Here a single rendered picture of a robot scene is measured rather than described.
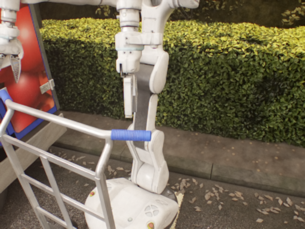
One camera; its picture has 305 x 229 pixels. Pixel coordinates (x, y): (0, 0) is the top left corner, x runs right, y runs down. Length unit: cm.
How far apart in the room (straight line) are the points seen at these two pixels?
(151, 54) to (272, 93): 146
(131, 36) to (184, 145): 194
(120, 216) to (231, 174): 111
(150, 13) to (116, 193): 122
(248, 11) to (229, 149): 264
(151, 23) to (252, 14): 320
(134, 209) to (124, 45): 124
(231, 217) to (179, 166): 64
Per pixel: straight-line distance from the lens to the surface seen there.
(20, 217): 232
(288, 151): 269
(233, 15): 439
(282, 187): 234
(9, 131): 203
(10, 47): 115
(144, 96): 142
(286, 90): 249
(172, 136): 260
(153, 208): 162
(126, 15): 71
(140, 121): 147
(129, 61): 67
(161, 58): 134
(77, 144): 271
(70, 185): 237
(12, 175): 216
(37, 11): 370
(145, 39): 70
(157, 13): 135
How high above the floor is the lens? 166
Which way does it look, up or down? 32 degrees down
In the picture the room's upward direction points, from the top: 2 degrees counter-clockwise
